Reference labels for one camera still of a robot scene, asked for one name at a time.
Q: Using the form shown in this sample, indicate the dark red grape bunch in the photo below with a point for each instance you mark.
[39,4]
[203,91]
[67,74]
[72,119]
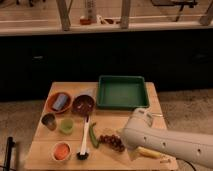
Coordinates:
[113,142]

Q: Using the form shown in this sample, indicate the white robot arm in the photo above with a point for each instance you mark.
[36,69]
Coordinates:
[193,147]

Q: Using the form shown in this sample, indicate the green plastic tray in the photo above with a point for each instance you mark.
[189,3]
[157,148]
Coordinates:
[121,92]

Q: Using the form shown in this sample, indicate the dark maroon bowl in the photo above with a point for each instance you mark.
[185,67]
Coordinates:
[83,105]

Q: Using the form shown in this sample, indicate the blue grey sponge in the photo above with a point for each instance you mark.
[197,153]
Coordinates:
[60,102]

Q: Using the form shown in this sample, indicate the metal spoon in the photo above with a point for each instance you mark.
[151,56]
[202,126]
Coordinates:
[156,115]

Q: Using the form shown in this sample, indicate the small green cup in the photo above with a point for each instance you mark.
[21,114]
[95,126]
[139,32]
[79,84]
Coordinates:
[66,126]

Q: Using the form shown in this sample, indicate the orange bowl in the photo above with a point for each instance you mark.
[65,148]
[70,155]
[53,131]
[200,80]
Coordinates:
[52,99]

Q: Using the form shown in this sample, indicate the green pea pod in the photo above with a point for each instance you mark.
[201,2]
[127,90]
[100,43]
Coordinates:
[93,138]

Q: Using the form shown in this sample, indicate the small metal cup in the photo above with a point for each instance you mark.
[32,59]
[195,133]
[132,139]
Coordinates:
[49,121]

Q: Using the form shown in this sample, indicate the red object on shelf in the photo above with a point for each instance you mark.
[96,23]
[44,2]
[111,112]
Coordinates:
[84,21]

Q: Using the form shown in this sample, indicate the wooden table leg left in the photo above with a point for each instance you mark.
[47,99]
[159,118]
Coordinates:
[64,16]

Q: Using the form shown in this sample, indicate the wooden table leg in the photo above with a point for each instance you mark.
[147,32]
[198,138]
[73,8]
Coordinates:
[125,12]
[64,16]

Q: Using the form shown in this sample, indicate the yellow corn cob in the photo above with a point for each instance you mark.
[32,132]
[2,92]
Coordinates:
[149,153]

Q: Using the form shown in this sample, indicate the white cup with orange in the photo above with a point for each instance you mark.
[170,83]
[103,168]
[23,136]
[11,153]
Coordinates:
[61,152]

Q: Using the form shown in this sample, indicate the wooden table leg middle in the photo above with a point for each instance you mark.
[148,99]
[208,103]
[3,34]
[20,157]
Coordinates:
[125,12]

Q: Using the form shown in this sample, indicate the black post at left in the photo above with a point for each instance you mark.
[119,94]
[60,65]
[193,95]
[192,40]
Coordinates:
[9,146]

